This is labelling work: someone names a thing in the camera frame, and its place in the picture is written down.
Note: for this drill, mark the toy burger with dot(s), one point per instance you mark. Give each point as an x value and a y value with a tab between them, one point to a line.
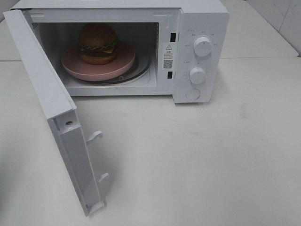
97	43

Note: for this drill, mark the white microwave door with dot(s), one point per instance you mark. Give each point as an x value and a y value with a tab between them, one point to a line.
59	109

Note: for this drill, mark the pink round plate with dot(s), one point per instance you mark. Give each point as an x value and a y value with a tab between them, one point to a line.
91	68

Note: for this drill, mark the glass microwave turntable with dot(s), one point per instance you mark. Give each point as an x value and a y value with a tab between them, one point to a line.
139	67

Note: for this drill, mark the white microwave oven body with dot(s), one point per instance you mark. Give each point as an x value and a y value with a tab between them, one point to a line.
163	29

